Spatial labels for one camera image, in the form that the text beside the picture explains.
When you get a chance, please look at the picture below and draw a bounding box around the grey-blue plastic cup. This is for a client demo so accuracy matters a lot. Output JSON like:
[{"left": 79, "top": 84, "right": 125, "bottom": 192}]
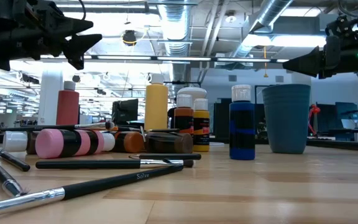
[{"left": 262, "top": 83, "right": 311, "bottom": 155}]

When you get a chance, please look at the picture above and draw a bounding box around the silver ribbed ventilation duct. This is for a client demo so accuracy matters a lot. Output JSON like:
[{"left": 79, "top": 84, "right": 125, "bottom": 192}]
[{"left": 157, "top": 0, "right": 195, "bottom": 82}]

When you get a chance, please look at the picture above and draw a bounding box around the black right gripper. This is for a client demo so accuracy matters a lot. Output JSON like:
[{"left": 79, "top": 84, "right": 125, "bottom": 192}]
[{"left": 282, "top": 14, "right": 358, "bottom": 79}]

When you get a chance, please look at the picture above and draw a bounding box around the black paintbrush Solve print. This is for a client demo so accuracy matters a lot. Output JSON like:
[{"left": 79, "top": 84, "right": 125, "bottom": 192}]
[{"left": 0, "top": 164, "right": 185, "bottom": 218}]

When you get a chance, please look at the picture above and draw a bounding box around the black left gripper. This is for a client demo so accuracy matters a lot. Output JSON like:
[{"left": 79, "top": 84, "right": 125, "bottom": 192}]
[{"left": 0, "top": 17, "right": 103, "bottom": 72}]

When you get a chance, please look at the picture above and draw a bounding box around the dark brown paint bottle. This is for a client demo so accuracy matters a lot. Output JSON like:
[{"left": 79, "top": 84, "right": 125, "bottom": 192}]
[{"left": 144, "top": 132, "right": 194, "bottom": 154}]

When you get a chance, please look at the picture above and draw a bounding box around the black aluminium table frame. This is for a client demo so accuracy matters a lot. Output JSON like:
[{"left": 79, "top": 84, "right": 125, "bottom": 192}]
[{"left": 209, "top": 136, "right": 358, "bottom": 153}]

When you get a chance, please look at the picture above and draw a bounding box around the pink paint bottle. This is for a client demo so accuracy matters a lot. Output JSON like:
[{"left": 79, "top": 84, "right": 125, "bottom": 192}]
[{"left": 35, "top": 128, "right": 116, "bottom": 159}]

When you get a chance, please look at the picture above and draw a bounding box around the white mushroom lamp metal base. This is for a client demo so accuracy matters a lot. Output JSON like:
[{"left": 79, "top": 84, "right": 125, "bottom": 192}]
[{"left": 177, "top": 86, "right": 208, "bottom": 103}]

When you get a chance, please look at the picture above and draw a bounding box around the red articulated stand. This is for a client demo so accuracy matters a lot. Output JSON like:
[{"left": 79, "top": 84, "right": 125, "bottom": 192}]
[{"left": 308, "top": 104, "right": 321, "bottom": 136}]

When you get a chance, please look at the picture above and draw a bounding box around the terracotta paint bottle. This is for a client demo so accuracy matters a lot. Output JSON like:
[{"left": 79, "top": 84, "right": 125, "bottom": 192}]
[{"left": 112, "top": 131, "right": 145, "bottom": 154}]

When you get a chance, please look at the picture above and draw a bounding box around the long ceiling light strip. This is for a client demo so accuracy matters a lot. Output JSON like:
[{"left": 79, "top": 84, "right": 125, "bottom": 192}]
[{"left": 40, "top": 55, "right": 290, "bottom": 63}]

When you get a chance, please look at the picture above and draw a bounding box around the dark blue paint bottle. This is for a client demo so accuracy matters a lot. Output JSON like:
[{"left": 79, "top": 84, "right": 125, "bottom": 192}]
[{"left": 229, "top": 84, "right": 256, "bottom": 161}]

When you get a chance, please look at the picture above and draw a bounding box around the blue-lit computer monitor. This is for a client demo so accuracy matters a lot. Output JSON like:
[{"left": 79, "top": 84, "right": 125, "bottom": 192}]
[{"left": 335, "top": 101, "right": 358, "bottom": 130}]

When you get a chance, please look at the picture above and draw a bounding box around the tall yellow paint bottle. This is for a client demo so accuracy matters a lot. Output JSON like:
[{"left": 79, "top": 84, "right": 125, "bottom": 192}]
[{"left": 144, "top": 73, "right": 169, "bottom": 131}]

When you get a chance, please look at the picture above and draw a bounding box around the white building column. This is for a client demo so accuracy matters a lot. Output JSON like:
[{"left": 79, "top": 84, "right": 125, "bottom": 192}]
[{"left": 37, "top": 70, "right": 64, "bottom": 126}]

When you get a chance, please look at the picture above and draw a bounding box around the yellow hanging cord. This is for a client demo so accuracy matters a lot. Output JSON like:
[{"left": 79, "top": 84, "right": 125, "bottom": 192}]
[{"left": 262, "top": 45, "right": 269, "bottom": 78}]

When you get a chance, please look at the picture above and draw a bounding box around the black computer monitor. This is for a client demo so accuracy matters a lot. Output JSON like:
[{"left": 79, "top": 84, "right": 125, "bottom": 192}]
[{"left": 111, "top": 98, "right": 139, "bottom": 125}]

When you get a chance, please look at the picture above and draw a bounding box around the silver slanted ventilation duct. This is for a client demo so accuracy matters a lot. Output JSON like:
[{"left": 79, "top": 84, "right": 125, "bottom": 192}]
[{"left": 231, "top": 0, "right": 293, "bottom": 58}]

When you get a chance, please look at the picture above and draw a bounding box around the brown white-capped paint bottle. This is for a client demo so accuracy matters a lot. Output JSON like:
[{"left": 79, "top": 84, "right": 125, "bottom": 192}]
[{"left": 2, "top": 131, "right": 40, "bottom": 156}]

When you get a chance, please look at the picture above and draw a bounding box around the orange paint bottle black label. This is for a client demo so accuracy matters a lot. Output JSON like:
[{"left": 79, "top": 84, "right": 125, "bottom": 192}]
[{"left": 173, "top": 94, "right": 195, "bottom": 135}]

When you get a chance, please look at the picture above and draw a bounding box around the small yellow paint bottle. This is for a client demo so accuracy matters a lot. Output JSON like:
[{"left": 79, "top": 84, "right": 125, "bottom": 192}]
[{"left": 193, "top": 98, "right": 211, "bottom": 152}]

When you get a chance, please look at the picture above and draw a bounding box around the black ceiling cable reel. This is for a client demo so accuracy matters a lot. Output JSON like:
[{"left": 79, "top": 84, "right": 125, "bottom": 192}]
[{"left": 122, "top": 29, "right": 137, "bottom": 47}]

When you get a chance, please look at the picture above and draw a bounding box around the tall red paint bottle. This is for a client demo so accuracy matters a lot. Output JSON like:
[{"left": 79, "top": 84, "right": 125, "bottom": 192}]
[{"left": 56, "top": 80, "right": 80, "bottom": 126}]

